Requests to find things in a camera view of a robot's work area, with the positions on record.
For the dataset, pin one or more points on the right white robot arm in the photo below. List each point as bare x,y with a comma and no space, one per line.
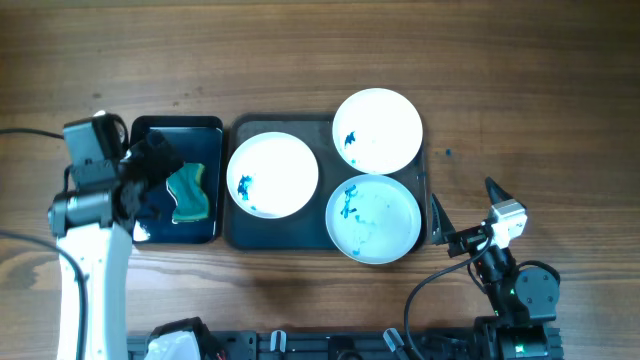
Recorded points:
523,295

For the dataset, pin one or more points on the small dark blue tray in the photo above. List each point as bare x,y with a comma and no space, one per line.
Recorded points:
197,139

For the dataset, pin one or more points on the large dark tray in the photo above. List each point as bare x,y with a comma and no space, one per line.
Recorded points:
305,230

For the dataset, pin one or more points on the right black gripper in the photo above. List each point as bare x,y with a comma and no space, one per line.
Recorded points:
443,228

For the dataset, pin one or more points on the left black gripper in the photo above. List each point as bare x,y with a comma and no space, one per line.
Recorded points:
158,170

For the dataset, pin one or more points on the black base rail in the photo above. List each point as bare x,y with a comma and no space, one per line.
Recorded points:
350,345

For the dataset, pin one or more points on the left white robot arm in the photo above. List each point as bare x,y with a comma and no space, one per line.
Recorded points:
93,220

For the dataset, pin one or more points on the green yellow sponge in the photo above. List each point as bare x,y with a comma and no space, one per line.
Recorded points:
184,186

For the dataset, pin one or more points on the white plate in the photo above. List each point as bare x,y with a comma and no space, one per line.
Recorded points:
377,131
272,175
373,219

